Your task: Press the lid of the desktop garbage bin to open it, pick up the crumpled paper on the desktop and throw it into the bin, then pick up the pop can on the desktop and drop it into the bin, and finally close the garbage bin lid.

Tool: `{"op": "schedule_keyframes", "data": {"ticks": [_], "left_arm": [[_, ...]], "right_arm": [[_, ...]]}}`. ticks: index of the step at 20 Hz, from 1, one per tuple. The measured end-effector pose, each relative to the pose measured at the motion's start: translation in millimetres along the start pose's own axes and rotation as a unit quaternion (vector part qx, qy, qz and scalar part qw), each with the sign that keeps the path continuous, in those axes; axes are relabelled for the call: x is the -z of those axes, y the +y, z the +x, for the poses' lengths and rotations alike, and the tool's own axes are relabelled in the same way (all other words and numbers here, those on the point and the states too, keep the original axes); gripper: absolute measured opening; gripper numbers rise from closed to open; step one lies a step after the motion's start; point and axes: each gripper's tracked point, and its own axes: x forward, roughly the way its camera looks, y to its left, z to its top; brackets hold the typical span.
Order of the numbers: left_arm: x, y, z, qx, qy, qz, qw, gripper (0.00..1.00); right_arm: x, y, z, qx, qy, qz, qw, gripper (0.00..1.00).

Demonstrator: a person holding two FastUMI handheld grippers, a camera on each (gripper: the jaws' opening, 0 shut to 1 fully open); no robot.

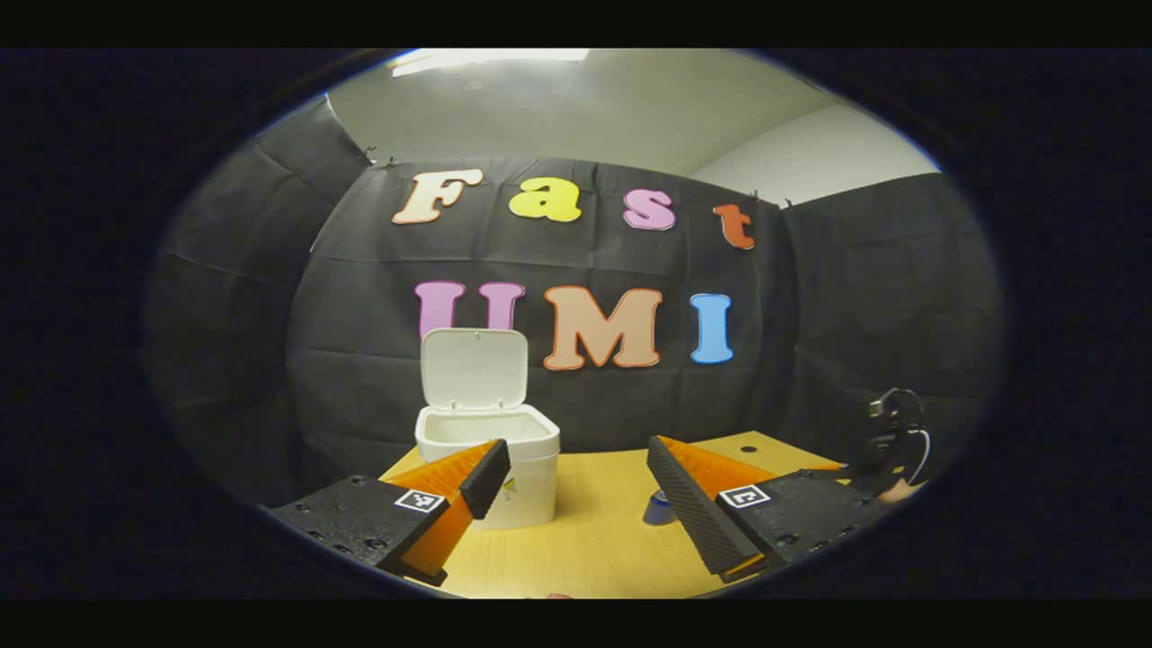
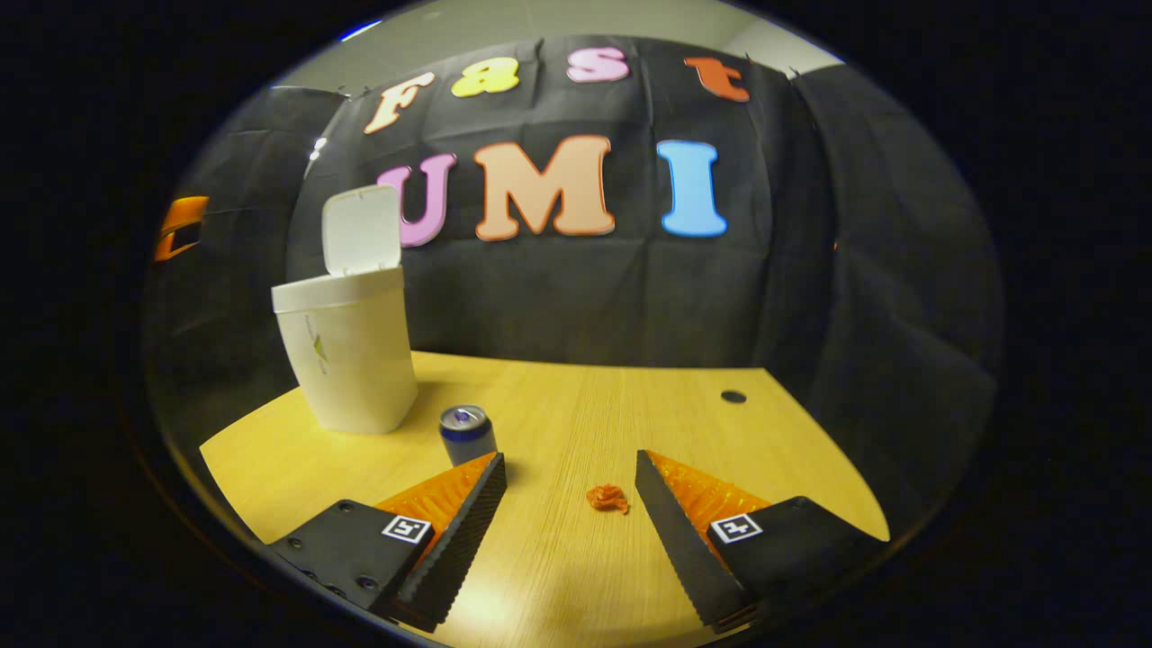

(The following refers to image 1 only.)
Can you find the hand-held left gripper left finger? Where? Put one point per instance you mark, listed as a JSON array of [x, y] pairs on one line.
[[486, 477]]

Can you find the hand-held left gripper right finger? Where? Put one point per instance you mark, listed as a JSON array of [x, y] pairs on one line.
[[688, 508]]

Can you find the blue pop can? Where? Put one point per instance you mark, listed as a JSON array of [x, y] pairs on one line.
[[657, 511]]

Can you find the white desktop garbage bin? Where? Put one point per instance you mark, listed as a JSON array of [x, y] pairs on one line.
[[472, 369]]

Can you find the wooden desktop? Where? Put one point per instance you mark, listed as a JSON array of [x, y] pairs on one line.
[[585, 549]]

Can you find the black backdrop cloth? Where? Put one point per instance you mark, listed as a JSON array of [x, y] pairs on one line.
[[810, 315]]

